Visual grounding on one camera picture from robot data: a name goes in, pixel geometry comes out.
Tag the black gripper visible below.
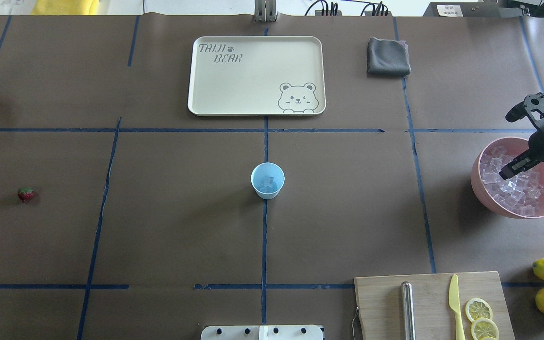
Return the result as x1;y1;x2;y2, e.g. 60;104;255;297
499;148;539;180

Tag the red strawberry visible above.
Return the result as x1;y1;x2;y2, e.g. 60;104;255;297
17;187;35;203

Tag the clear ice cube pile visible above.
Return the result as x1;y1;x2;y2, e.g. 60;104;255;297
479;146;544;217

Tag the light blue plastic cup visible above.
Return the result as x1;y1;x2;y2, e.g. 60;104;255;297
250;163;285;200

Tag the pink bowl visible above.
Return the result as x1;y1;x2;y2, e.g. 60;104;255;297
470;137;544;218

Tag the yellow plastic knife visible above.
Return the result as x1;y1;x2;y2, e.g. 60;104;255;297
448;274;466;340

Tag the lemon slice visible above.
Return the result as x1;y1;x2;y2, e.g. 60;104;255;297
470;318;500;340
464;297;493;323

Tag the grey folded cloth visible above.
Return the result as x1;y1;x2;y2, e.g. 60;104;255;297
366;37;412;76

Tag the steel muddler black tip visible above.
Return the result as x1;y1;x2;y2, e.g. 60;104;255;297
400;281;416;340

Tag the wooden cutting board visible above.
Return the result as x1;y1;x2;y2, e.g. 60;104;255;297
354;271;515;340

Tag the cream bear serving tray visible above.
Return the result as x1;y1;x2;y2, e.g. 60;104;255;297
187;36;326;117

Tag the yellow cloth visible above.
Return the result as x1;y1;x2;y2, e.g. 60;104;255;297
30;0;100;16

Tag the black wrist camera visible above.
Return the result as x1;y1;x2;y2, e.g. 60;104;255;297
505;93;544;130

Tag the aluminium frame post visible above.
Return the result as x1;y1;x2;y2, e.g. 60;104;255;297
254;0;278;22

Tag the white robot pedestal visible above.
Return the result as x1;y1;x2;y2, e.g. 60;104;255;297
200;324;325;340

